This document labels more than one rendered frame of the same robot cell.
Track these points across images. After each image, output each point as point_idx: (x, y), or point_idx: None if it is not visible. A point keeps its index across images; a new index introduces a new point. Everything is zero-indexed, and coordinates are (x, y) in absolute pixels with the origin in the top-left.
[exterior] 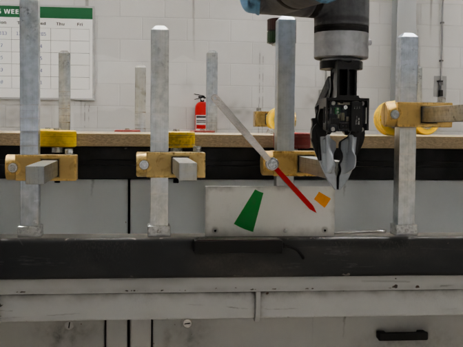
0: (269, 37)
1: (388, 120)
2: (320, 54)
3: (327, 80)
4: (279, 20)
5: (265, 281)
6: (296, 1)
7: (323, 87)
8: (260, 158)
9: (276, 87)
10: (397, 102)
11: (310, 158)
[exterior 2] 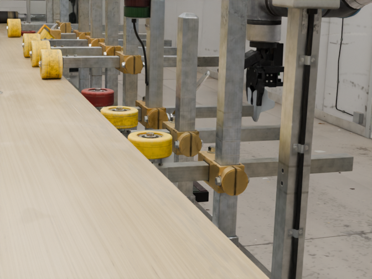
0: (144, 13)
1: (141, 69)
2: (277, 39)
3: (258, 53)
4: (164, 1)
5: None
6: (335, 15)
7: (249, 57)
8: (153, 116)
9: (158, 56)
10: (140, 56)
11: (203, 107)
